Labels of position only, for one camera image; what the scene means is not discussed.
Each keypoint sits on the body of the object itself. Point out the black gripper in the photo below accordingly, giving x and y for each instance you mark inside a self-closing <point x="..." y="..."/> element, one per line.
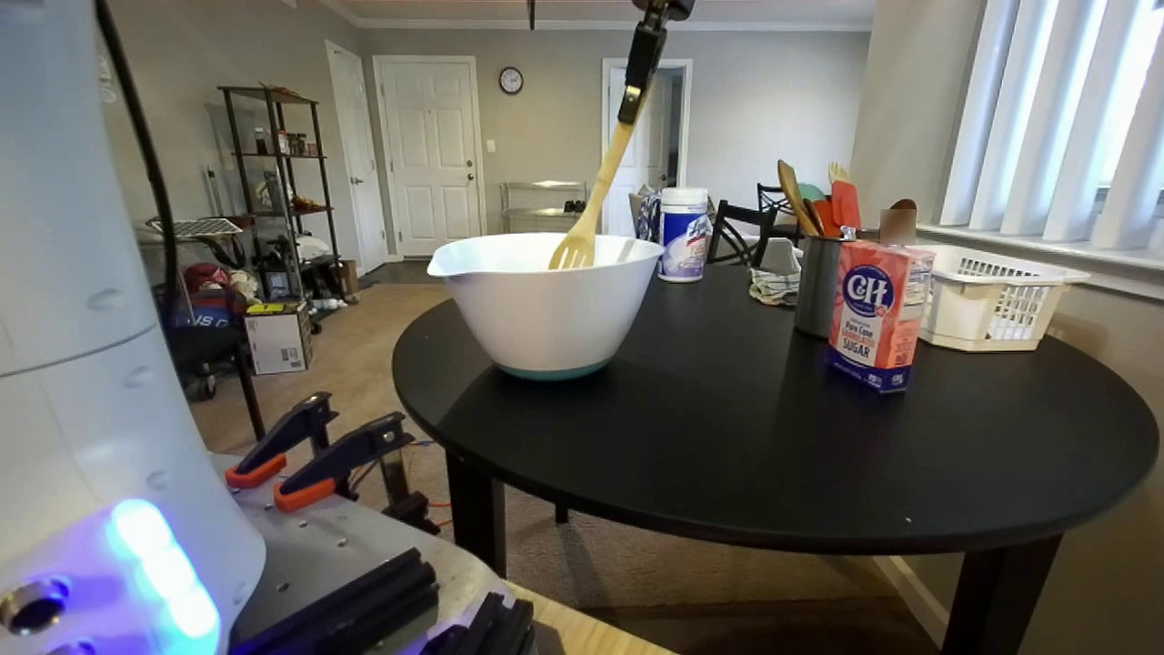
<point x="663" y="9"/>

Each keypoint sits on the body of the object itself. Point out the slotted wooden spoon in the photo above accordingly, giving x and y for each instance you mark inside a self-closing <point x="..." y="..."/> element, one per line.
<point x="595" y="201"/>

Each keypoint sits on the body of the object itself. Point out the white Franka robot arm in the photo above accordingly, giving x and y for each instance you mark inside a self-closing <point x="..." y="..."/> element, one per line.
<point x="84" y="364"/>

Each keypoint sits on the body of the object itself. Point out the white mixing bowl teal rim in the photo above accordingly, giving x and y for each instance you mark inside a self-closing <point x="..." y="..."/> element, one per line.
<point x="538" y="311"/>

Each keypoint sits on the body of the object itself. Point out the round wooden spoon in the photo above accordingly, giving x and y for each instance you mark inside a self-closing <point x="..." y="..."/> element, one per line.
<point x="900" y="221"/>

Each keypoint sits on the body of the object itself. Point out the white open room door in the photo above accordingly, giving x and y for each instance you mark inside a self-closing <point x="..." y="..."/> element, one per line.
<point x="661" y="152"/>

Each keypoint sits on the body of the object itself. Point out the plastic wipes package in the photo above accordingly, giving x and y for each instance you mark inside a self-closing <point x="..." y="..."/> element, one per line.
<point x="644" y="211"/>

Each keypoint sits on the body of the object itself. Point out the glass shoe rack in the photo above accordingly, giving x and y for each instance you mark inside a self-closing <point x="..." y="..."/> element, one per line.
<point x="546" y="206"/>

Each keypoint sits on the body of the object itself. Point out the white wipes canister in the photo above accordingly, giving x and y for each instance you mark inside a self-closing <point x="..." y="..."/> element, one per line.
<point x="684" y="240"/>

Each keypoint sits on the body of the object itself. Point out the black metal chair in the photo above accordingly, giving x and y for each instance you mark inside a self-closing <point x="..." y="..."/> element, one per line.
<point x="733" y="229"/>

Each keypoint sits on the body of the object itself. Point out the flat wooden spatula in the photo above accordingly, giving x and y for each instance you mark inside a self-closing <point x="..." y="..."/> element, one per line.
<point x="794" y="195"/>

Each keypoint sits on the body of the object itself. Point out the teal spatula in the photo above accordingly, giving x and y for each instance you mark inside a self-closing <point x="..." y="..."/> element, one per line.
<point x="813" y="191"/>

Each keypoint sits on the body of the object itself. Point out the white panel door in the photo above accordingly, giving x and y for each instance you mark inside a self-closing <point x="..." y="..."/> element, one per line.
<point x="430" y="159"/>

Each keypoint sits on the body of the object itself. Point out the red silicone spatula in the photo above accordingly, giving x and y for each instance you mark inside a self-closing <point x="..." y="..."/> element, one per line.
<point x="843" y="206"/>

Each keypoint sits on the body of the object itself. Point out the crumpled plastic wrapper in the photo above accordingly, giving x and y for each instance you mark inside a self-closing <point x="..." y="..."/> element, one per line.
<point x="771" y="284"/>

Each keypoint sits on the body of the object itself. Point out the metal utensil holder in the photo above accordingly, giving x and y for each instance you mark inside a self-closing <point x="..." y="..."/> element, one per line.
<point x="817" y="292"/>

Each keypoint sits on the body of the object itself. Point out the white closet door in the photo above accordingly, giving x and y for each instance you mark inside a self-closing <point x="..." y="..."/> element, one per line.
<point x="354" y="159"/>

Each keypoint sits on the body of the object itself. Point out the pink sugar carton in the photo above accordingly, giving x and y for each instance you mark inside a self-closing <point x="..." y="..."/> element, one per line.
<point x="873" y="313"/>

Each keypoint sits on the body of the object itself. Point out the black shelf rack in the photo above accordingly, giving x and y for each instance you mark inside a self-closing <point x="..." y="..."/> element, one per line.
<point x="278" y="152"/>

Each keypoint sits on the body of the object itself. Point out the black round table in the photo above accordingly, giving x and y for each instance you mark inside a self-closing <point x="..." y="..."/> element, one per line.
<point x="749" y="438"/>

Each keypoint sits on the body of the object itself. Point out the white plastic basket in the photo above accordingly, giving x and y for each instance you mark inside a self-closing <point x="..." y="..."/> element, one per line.
<point x="1003" y="295"/>

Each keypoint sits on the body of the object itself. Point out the white vertical window blinds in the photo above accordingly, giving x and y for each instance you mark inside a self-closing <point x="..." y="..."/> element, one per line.
<point x="1066" y="120"/>

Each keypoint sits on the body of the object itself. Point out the cardboard box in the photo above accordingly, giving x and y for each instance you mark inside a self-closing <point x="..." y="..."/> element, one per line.
<point x="278" y="340"/>

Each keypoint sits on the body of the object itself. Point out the red bag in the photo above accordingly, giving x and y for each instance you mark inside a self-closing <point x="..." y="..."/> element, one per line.
<point x="208" y="290"/>

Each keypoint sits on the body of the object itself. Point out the black orange spring clamp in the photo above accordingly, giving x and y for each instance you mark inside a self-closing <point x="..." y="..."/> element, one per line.
<point x="285" y="438"/>
<point x="348" y="461"/>

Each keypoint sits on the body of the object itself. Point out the black bag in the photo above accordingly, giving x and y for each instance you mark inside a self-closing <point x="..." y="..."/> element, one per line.
<point x="205" y="340"/>

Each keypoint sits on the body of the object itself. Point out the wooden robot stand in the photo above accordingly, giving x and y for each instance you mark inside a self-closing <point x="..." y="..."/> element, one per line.
<point x="595" y="636"/>

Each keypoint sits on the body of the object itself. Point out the silver mounting plate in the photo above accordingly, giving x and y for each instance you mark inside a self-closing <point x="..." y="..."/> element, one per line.
<point x="313" y="531"/>

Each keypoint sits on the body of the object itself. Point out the black aluminium extrusion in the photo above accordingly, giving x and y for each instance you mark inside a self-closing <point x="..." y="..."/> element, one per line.
<point x="491" y="622"/>
<point x="348" y="603"/>

